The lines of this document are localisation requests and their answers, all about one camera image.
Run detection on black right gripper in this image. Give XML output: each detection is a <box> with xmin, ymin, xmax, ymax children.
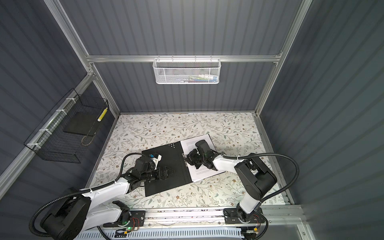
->
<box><xmin>184</xmin><ymin>148</ymin><xmax>206</xmax><ymax>169</ymax></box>

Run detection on black file folder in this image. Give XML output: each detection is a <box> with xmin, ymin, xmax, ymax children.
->
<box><xmin>141</xmin><ymin>134</ymin><xmax>226</xmax><ymax>198</ymax></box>

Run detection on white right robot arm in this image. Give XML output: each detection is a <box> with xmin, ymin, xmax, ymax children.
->
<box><xmin>183</xmin><ymin>149</ymin><xmax>277</xmax><ymax>219</ymax></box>

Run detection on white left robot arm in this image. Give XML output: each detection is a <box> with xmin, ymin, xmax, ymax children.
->
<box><xmin>29</xmin><ymin>154</ymin><xmax>174</xmax><ymax>240</ymax></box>

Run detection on pens in white basket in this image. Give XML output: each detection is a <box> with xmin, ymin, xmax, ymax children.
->
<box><xmin>176</xmin><ymin>74</ymin><xmax>219</xmax><ymax>83</ymax></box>

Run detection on yellow marker pen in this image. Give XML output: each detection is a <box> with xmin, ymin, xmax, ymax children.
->
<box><xmin>97</xmin><ymin>107</ymin><xmax>109</xmax><ymax>122</ymax></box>

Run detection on black pad in basket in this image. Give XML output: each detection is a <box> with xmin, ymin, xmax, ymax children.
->
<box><xmin>63</xmin><ymin>113</ymin><xmax>101</xmax><ymax>137</ymax></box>

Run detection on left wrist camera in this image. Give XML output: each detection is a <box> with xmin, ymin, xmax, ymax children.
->
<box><xmin>150</xmin><ymin>154</ymin><xmax>162</xmax><ymax>170</ymax></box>

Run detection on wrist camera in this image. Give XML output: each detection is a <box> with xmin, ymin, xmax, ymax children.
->
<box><xmin>195</xmin><ymin>140</ymin><xmax>212</xmax><ymax>155</ymax></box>
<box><xmin>150</xmin><ymin>154</ymin><xmax>162</xmax><ymax>170</ymax></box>

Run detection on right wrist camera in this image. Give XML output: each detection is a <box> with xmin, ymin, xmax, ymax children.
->
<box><xmin>195</xmin><ymin>140</ymin><xmax>212</xmax><ymax>155</ymax></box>

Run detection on aluminium front rail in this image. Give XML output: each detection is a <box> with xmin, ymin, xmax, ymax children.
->
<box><xmin>59</xmin><ymin>204</ymin><xmax>307</xmax><ymax>232</ymax></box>

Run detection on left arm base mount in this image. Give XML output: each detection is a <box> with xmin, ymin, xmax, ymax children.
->
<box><xmin>103</xmin><ymin>211</ymin><xmax>146</xmax><ymax>228</ymax></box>

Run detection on white slotted cable duct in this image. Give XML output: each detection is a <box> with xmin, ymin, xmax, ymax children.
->
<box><xmin>74</xmin><ymin>227</ymin><xmax>245</xmax><ymax>240</ymax></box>

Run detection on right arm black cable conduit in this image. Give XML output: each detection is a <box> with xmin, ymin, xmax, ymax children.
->
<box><xmin>221</xmin><ymin>152</ymin><xmax>300</xmax><ymax>208</ymax></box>

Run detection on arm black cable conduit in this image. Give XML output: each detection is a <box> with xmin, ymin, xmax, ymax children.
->
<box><xmin>28</xmin><ymin>152</ymin><xmax>151</xmax><ymax>238</ymax></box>
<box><xmin>221</xmin><ymin>152</ymin><xmax>300</xmax><ymax>208</ymax></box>

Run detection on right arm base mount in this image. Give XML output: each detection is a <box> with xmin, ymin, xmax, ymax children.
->
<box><xmin>223</xmin><ymin>207</ymin><xmax>266</xmax><ymax>224</ymax></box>

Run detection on white wire mesh basket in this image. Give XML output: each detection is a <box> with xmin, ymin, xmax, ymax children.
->
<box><xmin>153</xmin><ymin>60</ymin><xmax>222</xmax><ymax>85</ymax></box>

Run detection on black wire mesh basket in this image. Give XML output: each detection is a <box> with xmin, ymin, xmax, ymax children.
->
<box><xmin>24</xmin><ymin>91</ymin><xmax>109</xmax><ymax>164</ymax></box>

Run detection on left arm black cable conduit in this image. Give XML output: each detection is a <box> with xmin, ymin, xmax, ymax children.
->
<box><xmin>28</xmin><ymin>152</ymin><xmax>151</xmax><ymax>238</ymax></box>

